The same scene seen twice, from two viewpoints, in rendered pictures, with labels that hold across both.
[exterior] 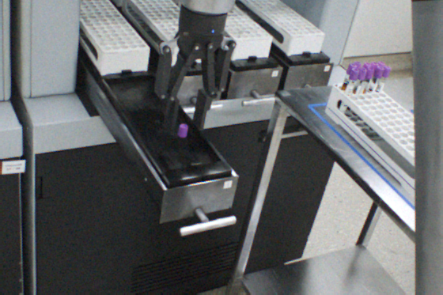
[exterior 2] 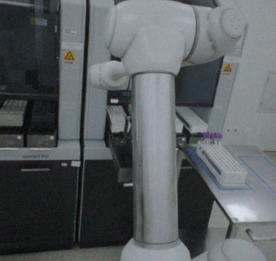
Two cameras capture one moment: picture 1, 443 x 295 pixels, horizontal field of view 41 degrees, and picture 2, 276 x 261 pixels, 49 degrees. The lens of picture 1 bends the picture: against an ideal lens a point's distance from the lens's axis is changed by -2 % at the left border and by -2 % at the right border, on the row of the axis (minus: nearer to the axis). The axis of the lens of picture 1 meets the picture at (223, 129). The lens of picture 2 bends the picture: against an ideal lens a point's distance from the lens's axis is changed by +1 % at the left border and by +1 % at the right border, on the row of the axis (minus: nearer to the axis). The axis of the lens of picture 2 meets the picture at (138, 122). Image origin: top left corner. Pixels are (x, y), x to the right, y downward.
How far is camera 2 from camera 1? 0.47 m
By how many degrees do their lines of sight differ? 21
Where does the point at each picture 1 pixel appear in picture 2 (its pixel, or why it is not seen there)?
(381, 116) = (214, 152)
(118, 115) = (112, 145)
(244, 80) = not seen: hidden behind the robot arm
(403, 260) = (266, 248)
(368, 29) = (266, 138)
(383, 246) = not seen: hidden behind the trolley
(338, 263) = (216, 233)
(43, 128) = (88, 149)
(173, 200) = (123, 173)
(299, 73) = (194, 140)
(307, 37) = (199, 126)
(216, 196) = not seen: hidden behind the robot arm
